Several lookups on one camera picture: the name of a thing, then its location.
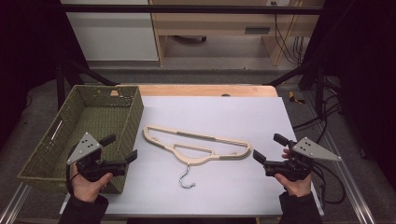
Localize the person's right hand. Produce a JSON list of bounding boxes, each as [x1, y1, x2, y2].
[[274, 148, 313, 198]]

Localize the beige wooden clothes hanger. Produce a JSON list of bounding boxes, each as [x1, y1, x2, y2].
[[142, 124, 253, 189]]

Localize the person's left hand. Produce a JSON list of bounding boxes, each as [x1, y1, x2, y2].
[[70, 162, 114, 203]]

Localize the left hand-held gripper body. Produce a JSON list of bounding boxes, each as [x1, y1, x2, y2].
[[66, 132, 129, 183]]

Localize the black curtain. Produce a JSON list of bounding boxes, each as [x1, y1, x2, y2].
[[0, 0, 90, 150], [302, 0, 396, 183]]

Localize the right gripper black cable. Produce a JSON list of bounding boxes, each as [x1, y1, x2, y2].
[[311, 161, 347, 206]]

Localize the light wooden desk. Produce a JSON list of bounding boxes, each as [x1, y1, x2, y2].
[[148, 0, 325, 67]]

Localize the yellow and black tool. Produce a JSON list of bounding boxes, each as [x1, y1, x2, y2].
[[288, 91, 306, 105]]

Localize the hanging black cables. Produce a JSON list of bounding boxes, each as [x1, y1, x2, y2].
[[270, 0, 308, 66]]

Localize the black floor cables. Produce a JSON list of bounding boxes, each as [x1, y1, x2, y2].
[[291, 76, 343, 145]]

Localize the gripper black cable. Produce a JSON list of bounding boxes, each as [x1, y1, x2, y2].
[[311, 161, 347, 206], [64, 161, 80, 196]]

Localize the white table mat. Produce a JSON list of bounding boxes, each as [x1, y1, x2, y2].
[[59, 95, 325, 217]]

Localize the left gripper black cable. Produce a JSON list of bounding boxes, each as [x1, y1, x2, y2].
[[64, 161, 80, 196]]

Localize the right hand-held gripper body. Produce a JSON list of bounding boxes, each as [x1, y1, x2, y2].
[[263, 136, 342, 183]]

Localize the black frame leg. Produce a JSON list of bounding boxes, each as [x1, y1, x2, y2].
[[266, 59, 326, 117], [55, 58, 120, 110]]

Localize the white cabinet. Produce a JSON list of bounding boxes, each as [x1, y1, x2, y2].
[[60, 0, 160, 63]]

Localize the black horizontal frame bar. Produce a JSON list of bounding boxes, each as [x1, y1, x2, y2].
[[60, 3, 325, 16]]

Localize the aluminium rail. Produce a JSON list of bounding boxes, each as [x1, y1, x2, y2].
[[0, 182, 33, 224], [302, 92, 378, 224]]

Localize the green woven basket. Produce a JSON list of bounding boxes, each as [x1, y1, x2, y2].
[[17, 84, 145, 194]]

